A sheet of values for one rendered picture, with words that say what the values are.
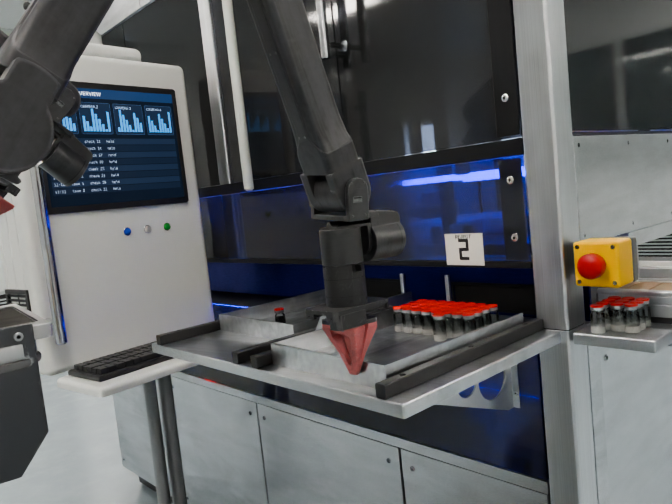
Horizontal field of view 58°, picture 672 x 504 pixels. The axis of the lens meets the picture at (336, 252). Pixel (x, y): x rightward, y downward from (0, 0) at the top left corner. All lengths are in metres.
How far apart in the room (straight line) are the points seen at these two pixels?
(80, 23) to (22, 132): 0.12
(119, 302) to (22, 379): 0.91
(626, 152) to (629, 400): 0.48
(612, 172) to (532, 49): 0.30
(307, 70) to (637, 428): 0.97
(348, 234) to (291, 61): 0.23
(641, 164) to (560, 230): 0.36
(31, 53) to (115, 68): 1.08
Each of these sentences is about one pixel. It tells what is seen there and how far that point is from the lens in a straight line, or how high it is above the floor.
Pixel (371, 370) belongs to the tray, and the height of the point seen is 0.90.
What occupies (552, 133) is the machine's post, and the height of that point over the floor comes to 1.21.
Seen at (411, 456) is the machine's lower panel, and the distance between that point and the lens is 1.40.
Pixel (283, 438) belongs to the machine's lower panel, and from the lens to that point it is 1.75.
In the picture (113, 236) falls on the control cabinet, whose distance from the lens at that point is 1.61.
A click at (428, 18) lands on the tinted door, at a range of 1.23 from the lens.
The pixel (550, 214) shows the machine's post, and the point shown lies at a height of 1.08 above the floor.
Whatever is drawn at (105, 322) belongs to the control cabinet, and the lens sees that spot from 1.61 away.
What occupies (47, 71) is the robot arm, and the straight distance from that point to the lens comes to 0.60.
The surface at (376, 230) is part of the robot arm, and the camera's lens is 0.84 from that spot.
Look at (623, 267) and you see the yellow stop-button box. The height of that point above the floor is 0.99.
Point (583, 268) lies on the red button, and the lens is 1.01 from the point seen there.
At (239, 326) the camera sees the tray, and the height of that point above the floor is 0.90.
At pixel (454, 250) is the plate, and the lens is 1.17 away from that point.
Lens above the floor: 1.14
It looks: 5 degrees down
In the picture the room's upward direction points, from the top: 6 degrees counter-clockwise
